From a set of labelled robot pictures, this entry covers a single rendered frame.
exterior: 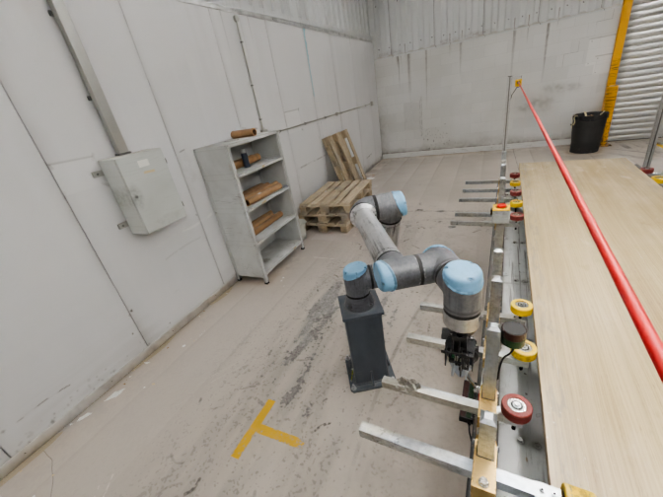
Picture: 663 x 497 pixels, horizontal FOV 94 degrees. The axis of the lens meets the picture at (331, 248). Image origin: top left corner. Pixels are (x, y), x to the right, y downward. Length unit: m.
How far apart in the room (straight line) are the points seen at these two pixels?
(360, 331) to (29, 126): 2.47
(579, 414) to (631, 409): 0.14
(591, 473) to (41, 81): 3.25
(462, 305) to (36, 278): 2.61
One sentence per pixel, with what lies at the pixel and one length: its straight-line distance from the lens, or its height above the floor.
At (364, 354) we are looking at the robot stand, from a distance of 2.13.
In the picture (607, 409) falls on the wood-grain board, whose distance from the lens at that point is 1.24.
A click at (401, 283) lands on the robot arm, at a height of 1.32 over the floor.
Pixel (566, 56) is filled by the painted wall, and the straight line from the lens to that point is 8.80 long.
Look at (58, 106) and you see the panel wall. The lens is 2.96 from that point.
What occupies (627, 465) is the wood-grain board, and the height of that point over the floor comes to 0.90.
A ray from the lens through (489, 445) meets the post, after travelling 0.92.
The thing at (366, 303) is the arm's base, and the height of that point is 0.65.
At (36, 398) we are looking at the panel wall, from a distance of 3.04.
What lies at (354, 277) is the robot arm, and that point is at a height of 0.84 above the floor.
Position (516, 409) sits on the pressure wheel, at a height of 0.91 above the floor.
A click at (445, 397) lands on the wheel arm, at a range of 1.19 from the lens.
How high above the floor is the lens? 1.80
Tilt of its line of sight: 26 degrees down
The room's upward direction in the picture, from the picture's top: 10 degrees counter-clockwise
